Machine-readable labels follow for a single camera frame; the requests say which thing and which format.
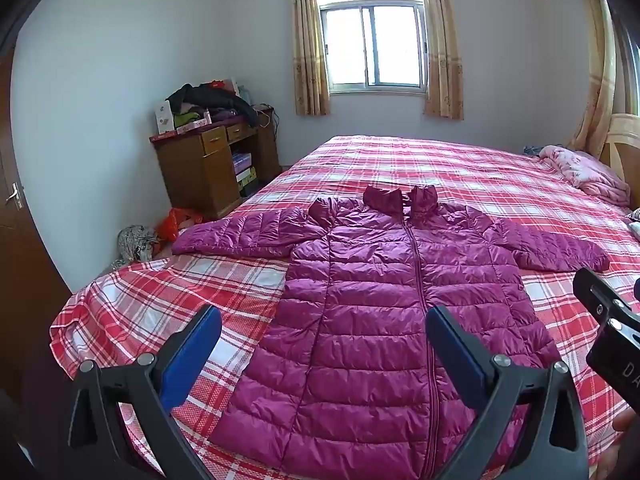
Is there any wooden headboard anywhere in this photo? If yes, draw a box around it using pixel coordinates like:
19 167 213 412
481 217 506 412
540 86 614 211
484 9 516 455
597 112 640 211

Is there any stack of books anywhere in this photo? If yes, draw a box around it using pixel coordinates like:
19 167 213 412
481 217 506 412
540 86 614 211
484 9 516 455
231 152 258 196

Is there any grey patterned bag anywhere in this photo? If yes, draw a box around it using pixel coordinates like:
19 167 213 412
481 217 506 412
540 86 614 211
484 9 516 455
116 225 160 263

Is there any brown wooden door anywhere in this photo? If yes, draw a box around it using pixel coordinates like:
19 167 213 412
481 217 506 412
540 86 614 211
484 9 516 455
0 50 73 391

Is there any black jacket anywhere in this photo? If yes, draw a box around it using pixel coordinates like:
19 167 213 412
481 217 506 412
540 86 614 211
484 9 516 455
165 82 258 128

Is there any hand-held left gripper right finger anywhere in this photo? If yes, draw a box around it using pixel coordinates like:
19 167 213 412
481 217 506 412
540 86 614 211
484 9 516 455
425 305 591 480

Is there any white box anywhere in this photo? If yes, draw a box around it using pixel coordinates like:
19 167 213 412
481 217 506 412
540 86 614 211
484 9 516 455
154 100 176 136

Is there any purple down jacket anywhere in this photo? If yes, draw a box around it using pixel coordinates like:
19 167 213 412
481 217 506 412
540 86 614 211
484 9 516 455
171 185 611 480

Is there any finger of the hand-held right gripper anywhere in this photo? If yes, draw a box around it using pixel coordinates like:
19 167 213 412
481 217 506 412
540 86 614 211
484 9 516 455
572 267 640 347

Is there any pink quilt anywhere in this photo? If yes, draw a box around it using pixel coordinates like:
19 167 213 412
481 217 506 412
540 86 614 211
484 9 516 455
537 145 632 207

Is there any sliding window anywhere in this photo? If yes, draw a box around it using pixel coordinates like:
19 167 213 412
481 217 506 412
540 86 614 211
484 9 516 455
315 0 428 93

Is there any red plastic bag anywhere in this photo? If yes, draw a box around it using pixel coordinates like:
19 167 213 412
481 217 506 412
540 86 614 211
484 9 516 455
156 207 205 243

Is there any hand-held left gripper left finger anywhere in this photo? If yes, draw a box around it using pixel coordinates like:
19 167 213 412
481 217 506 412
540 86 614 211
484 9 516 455
67 304 223 480

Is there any wooden desk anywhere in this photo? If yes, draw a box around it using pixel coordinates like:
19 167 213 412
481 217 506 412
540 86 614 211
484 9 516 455
149 121 282 220

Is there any bed with red plaid sheet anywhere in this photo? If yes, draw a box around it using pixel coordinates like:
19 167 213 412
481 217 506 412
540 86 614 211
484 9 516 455
49 134 640 480

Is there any person's right hand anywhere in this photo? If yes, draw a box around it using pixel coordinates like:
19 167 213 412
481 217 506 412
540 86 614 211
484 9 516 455
612 409 640 432

